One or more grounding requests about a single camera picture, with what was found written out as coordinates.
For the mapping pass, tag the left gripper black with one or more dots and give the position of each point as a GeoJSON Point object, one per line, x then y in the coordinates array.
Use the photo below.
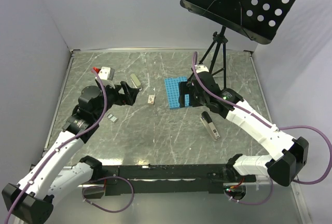
{"type": "Point", "coordinates": [132, 92]}

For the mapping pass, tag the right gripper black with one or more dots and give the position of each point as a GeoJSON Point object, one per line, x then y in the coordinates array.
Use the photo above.
{"type": "Point", "coordinates": [184, 88]}

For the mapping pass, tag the black beige stapler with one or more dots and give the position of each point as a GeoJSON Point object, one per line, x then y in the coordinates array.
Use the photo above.
{"type": "Point", "coordinates": [209, 125]}

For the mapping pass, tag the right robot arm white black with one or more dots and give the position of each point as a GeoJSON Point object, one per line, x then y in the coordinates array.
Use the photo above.
{"type": "Point", "coordinates": [286, 155]}

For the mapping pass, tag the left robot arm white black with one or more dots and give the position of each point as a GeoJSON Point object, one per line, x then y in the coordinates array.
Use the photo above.
{"type": "Point", "coordinates": [34, 197]}

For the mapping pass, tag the blue studded building plate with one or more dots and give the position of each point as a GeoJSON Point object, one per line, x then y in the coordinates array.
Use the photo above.
{"type": "Point", "coordinates": [172, 89]}

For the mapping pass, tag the small staple box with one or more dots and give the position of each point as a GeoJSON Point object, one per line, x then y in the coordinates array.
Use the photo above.
{"type": "Point", "coordinates": [151, 99]}

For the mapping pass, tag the grey staple strips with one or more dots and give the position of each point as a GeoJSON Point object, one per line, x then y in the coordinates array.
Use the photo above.
{"type": "Point", "coordinates": [112, 118]}

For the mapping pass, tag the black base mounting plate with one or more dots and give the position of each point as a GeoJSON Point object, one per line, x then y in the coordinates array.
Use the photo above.
{"type": "Point", "coordinates": [211, 178]}

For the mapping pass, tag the black perforated music stand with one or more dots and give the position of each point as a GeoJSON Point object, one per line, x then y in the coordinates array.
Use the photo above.
{"type": "Point", "coordinates": [258, 20]}

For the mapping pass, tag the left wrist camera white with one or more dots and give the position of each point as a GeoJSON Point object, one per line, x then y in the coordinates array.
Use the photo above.
{"type": "Point", "coordinates": [106, 75]}

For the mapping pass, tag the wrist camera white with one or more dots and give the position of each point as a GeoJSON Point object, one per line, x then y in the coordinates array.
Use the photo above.
{"type": "Point", "coordinates": [106, 75]}
{"type": "Point", "coordinates": [201, 68]}

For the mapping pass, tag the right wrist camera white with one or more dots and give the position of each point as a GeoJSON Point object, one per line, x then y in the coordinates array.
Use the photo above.
{"type": "Point", "coordinates": [201, 68]}

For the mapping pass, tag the aluminium frame rail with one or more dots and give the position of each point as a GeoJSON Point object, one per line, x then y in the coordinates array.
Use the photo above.
{"type": "Point", "coordinates": [301, 204]}

